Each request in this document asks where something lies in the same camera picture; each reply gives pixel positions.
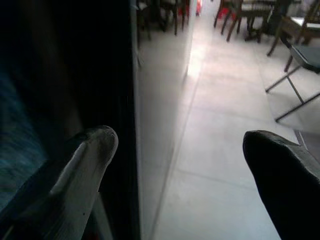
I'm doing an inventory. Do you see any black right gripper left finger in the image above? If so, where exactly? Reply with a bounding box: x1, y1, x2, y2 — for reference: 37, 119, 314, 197
14, 125, 118, 240

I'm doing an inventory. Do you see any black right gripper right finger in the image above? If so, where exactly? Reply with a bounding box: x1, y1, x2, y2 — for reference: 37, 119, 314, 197
243, 129, 320, 240

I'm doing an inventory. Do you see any blue fridge cover cloth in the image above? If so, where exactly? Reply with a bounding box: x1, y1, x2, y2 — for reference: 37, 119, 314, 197
0, 72, 50, 213

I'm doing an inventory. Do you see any wooden chair grey seat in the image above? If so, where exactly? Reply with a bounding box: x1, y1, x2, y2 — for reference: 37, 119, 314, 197
266, 13, 320, 73

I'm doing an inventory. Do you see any dark wooden chair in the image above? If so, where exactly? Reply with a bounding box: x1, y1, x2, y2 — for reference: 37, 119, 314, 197
138, 0, 168, 41
161, 0, 192, 36
213, 0, 251, 43

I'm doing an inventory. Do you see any red plastic stool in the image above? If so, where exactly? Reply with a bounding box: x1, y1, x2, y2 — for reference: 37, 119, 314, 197
214, 6, 237, 21

